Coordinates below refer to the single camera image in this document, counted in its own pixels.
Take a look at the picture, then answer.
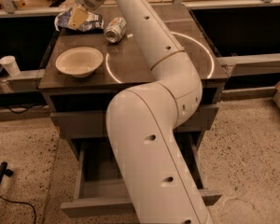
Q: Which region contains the blue chip bag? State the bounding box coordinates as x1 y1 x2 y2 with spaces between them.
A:
54 8 104 33

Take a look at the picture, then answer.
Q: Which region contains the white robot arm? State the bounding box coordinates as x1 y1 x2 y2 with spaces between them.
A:
75 0 213 224

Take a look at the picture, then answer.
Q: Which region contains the grey drawer cabinet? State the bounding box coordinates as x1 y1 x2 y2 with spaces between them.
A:
37 4 230 161

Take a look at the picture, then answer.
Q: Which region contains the closed grey upper drawer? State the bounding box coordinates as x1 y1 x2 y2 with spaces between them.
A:
50 105 218 139

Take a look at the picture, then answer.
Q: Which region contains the open grey middle drawer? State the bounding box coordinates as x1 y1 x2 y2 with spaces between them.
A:
61 132 222 217

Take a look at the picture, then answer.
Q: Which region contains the crushed soda can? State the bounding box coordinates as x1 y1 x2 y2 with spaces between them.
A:
105 17 127 44

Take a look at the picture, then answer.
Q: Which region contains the white bowl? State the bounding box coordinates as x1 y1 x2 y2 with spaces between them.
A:
55 47 104 77

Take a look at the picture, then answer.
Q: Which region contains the white paper cup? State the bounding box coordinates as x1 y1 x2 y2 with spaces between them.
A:
0 56 21 76

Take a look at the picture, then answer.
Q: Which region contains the black floor cable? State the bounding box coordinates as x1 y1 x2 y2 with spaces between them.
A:
0 161 37 224

